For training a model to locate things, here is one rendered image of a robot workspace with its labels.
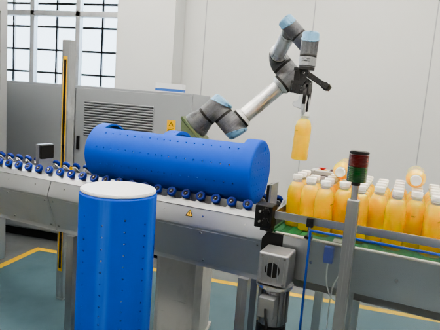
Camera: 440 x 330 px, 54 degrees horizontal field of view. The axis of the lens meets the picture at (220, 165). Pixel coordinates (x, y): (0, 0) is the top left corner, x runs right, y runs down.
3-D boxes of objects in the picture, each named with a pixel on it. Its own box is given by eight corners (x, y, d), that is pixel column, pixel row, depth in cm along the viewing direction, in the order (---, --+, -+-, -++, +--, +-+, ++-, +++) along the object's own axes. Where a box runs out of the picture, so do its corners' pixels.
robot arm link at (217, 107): (203, 107, 250) (220, 91, 247) (218, 124, 249) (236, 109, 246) (198, 106, 238) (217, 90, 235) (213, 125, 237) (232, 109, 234)
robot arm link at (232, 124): (216, 123, 248) (290, 60, 243) (232, 143, 248) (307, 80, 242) (213, 122, 236) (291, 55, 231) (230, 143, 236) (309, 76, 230)
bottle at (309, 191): (310, 233, 170) (315, 183, 168) (294, 228, 175) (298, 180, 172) (318, 230, 176) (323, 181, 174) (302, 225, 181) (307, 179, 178)
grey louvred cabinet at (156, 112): (12, 216, 473) (13, 82, 453) (199, 246, 421) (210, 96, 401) (-28, 228, 421) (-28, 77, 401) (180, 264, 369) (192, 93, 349)
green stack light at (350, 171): (347, 179, 145) (349, 164, 144) (367, 181, 142) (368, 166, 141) (344, 181, 139) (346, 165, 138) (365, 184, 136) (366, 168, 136)
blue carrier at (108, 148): (118, 173, 241) (120, 122, 237) (268, 198, 207) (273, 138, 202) (82, 180, 215) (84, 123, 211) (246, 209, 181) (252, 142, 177)
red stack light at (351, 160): (349, 164, 144) (350, 152, 143) (369, 166, 141) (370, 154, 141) (346, 165, 138) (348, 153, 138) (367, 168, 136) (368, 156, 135)
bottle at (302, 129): (299, 158, 199) (305, 115, 197) (310, 161, 193) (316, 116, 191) (287, 158, 195) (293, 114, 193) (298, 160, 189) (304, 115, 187)
